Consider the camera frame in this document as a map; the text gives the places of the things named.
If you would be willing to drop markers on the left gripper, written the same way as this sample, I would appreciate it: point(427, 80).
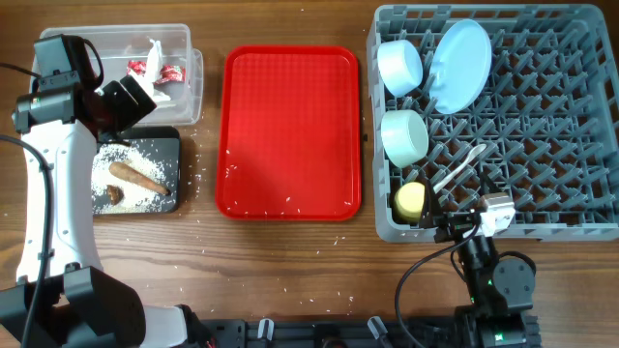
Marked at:
point(131, 112)

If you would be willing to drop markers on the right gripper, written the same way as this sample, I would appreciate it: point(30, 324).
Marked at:
point(452, 227)

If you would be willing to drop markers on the white napkin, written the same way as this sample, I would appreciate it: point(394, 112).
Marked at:
point(148, 72)

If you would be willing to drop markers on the yellow plastic cup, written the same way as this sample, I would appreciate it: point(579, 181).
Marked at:
point(409, 201)

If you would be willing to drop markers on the white plastic spoon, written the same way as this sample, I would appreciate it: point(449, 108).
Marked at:
point(472, 154)

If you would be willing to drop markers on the brown carrot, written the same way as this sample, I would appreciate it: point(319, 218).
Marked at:
point(124, 172)

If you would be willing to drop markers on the red snack wrapper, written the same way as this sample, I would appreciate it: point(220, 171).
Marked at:
point(168, 73)

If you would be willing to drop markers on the mint green bowl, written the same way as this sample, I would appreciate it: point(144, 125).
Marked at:
point(404, 136)

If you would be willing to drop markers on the brown food scrap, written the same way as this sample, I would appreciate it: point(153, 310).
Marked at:
point(115, 194)

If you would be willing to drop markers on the white rice pile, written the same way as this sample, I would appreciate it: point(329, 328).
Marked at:
point(158, 162)

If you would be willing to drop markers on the light blue plate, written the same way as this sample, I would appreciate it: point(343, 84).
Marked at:
point(460, 66)

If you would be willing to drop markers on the light blue bowl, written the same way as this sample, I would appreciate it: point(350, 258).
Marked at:
point(400, 67)

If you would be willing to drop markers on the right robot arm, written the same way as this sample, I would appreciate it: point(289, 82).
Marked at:
point(500, 285)

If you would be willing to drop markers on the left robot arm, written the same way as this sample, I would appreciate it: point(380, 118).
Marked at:
point(62, 297)

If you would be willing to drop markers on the grey dishwasher rack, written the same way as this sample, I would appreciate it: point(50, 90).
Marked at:
point(548, 116)

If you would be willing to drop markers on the clear plastic bin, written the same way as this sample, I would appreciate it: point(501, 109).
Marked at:
point(120, 44)

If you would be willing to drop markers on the black plastic tray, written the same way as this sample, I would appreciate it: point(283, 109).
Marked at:
point(158, 134)

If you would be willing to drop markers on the red serving tray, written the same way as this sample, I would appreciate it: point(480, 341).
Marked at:
point(290, 139)

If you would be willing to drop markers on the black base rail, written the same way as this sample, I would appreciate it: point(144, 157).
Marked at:
point(429, 331)

